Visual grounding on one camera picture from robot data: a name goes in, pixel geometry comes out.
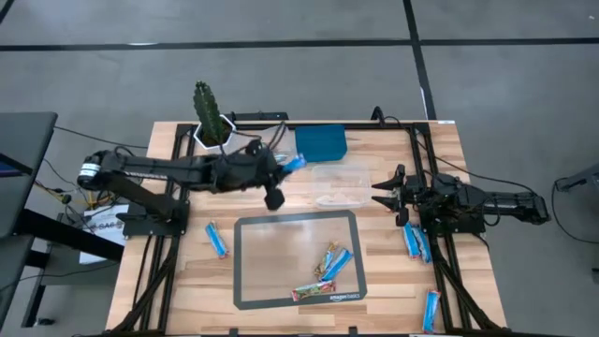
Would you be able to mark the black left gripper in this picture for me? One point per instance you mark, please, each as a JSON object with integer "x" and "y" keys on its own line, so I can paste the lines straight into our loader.
{"x": 255, "y": 171}

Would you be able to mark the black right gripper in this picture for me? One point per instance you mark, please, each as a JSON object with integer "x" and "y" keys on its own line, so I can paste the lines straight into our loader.
{"x": 416, "y": 192}

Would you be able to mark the blue granola bar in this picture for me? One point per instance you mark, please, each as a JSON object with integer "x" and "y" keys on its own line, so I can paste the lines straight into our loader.
{"x": 216, "y": 239}
{"x": 411, "y": 240}
{"x": 424, "y": 244}
{"x": 281, "y": 157}
{"x": 298, "y": 165}
{"x": 431, "y": 310}
{"x": 338, "y": 265}

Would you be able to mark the clear plastic bin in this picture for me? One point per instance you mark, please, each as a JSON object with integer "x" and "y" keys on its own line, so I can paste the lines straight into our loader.
{"x": 339, "y": 185}
{"x": 267, "y": 133}

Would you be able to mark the brown yellow granola bar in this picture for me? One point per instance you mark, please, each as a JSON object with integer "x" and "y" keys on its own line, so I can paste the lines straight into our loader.
{"x": 326, "y": 259}

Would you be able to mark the red green Chewy granola bar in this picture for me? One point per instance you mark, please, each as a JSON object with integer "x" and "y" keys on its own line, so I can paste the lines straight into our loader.
{"x": 313, "y": 290}

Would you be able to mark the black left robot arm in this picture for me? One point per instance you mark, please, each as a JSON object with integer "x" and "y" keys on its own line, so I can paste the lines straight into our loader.
{"x": 164, "y": 168}

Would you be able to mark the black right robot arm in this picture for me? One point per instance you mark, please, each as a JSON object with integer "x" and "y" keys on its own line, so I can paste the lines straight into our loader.
{"x": 491, "y": 201}

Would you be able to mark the teal plastic bin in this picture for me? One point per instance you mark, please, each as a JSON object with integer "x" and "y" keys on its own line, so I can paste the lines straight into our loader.
{"x": 320, "y": 142}

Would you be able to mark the black power strip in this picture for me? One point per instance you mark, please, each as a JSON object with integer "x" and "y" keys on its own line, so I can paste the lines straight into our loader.
{"x": 259, "y": 115}

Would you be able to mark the black-edged silicone baking mat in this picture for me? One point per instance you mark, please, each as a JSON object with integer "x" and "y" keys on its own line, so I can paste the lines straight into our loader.
{"x": 281, "y": 253}

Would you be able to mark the green cactus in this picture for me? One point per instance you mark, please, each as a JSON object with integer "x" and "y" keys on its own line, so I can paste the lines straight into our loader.
{"x": 207, "y": 112}

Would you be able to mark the white printed paper sheet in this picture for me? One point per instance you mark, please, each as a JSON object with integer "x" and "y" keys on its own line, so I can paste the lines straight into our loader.
{"x": 105, "y": 220}

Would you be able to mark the grey stand leg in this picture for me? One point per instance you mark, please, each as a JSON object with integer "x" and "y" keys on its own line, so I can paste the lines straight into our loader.
{"x": 580, "y": 180}

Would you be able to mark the grey desk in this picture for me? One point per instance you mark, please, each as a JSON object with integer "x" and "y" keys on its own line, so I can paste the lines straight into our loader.
{"x": 23, "y": 164}

